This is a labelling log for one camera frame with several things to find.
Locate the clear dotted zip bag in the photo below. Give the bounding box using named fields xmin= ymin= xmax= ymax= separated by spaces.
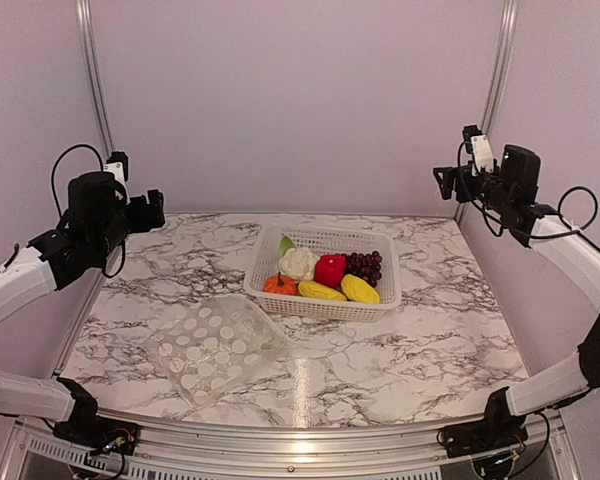
xmin=143 ymin=295 xmax=292 ymax=408

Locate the orange mini pumpkin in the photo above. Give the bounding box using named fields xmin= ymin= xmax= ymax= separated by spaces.
xmin=263 ymin=272 xmax=298 ymax=296

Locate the white cauliflower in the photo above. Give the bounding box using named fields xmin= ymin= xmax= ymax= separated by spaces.
xmin=279 ymin=247 xmax=320 ymax=282

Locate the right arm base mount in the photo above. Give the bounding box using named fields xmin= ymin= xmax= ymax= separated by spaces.
xmin=436 ymin=387 xmax=528 ymax=458

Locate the yellow corn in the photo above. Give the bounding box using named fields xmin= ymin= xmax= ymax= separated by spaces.
xmin=297 ymin=280 xmax=347 ymax=302
xmin=340 ymin=274 xmax=381 ymax=305

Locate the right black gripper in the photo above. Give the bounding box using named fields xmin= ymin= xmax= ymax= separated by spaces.
xmin=434 ymin=161 xmax=514 ymax=214

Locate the purple grape bunch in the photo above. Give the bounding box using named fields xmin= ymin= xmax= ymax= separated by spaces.
xmin=344 ymin=250 xmax=383 ymax=288

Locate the left aluminium frame post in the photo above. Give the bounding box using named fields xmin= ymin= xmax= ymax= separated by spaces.
xmin=76 ymin=0 xmax=114 ymax=154

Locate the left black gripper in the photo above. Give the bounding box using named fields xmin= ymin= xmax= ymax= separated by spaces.
xmin=94 ymin=189 xmax=165 ymax=260

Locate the yellow corn left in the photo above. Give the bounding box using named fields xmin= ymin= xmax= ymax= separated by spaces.
xmin=297 ymin=280 xmax=347 ymax=302

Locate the white plastic basket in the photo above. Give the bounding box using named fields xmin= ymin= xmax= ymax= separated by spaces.
xmin=244 ymin=223 xmax=401 ymax=322

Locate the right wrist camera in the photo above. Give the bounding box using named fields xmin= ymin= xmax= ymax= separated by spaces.
xmin=462 ymin=125 xmax=497 ymax=176

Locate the aluminium frame post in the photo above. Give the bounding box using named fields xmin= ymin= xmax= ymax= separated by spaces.
xmin=480 ymin=0 xmax=519 ymax=136
xmin=76 ymin=0 xmax=114 ymax=154

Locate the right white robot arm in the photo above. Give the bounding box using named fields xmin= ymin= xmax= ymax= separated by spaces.
xmin=433 ymin=145 xmax=600 ymax=448

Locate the red bell pepper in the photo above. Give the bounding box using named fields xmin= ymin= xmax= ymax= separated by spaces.
xmin=314 ymin=255 xmax=347 ymax=289

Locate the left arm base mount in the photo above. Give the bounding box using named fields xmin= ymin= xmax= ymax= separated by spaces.
xmin=53 ymin=377 xmax=140 ymax=456

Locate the right aluminium frame post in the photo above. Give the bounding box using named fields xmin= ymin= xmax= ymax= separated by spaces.
xmin=480 ymin=0 xmax=519 ymax=136

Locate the front aluminium rail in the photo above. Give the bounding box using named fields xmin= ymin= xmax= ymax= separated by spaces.
xmin=9 ymin=407 xmax=581 ymax=480

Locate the yellow corn right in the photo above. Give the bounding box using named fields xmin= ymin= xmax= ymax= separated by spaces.
xmin=340 ymin=274 xmax=381 ymax=305

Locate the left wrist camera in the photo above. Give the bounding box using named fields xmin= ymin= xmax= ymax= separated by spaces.
xmin=104 ymin=151 xmax=129 ymax=186

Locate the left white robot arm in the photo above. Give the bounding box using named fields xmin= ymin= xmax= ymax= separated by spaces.
xmin=0 ymin=151 xmax=165 ymax=445

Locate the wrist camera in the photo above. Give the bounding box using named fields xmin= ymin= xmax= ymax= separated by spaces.
xmin=104 ymin=151 xmax=129 ymax=186
xmin=462 ymin=125 xmax=497 ymax=176

